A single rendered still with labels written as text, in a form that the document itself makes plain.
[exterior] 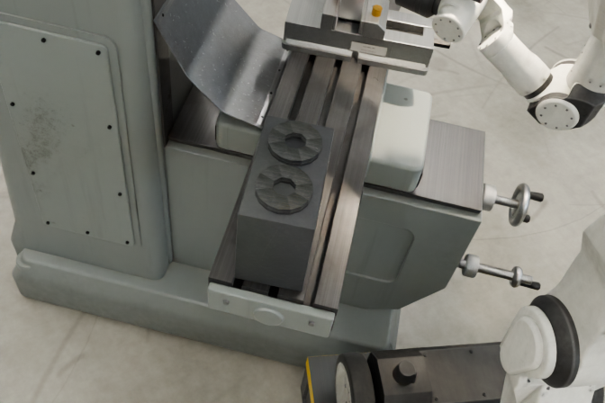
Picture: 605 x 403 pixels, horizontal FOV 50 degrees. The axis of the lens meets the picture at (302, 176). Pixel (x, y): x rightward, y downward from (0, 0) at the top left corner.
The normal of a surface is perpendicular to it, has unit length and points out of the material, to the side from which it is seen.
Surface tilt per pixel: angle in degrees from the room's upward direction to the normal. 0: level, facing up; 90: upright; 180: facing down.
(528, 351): 90
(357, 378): 7
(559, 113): 95
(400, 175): 90
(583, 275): 90
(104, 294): 63
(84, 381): 0
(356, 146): 0
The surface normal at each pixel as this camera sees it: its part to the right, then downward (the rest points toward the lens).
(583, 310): -0.99, 0.03
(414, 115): 0.11, -0.64
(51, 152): -0.21, 0.72
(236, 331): -0.14, 0.37
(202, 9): 0.91, -0.08
